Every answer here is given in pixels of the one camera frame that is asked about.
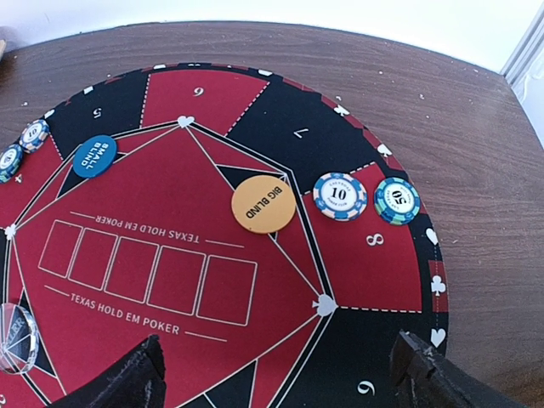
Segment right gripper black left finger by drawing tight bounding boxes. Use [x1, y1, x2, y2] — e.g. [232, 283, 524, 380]
[51, 335, 167, 407]

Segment orange big blind button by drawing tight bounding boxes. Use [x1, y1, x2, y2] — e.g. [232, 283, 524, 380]
[231, 175, 297, 235]

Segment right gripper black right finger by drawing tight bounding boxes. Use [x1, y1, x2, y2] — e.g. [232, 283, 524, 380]
[389, 331, 521, 408]

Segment green fifty chips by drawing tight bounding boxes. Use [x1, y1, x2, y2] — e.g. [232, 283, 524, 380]
[0, 144, 24, 184]

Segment right aluminium frame post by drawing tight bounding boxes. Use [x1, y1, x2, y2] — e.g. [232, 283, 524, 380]
[501, 3, 543, 87]

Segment blue ten chips sector eight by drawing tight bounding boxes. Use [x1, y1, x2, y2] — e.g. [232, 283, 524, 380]
[312, 173, 367, 222]

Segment single green fifty chip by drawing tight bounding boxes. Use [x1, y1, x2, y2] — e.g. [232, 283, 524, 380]
[374, 177, 421, 226]

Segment round red black poker mat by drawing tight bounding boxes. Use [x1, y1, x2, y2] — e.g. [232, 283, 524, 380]
[1, 63, 448, 407]

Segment clear acrylic dealer button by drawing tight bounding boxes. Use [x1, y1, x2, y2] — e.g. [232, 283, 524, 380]
[1, 303, 40, 375]

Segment single blue ten chip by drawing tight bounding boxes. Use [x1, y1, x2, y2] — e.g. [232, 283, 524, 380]
[19, 119, 50, 154]

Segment blue small blind button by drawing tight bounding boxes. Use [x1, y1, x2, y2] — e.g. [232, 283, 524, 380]
[73, 134, 117, 179]

